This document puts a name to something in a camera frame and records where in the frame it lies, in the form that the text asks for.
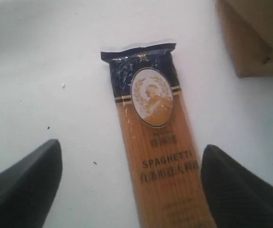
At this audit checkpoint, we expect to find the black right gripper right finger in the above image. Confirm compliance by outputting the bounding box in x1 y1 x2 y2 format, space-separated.
201 144 273 228

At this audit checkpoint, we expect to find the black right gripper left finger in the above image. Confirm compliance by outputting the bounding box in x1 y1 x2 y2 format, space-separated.
0 139 63 228

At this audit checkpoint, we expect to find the spaghetti package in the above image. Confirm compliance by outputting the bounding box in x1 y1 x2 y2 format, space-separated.
101 42 215 228

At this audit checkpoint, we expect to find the brown paper shopping bag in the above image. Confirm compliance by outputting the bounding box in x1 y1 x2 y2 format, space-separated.
215 0 273 78

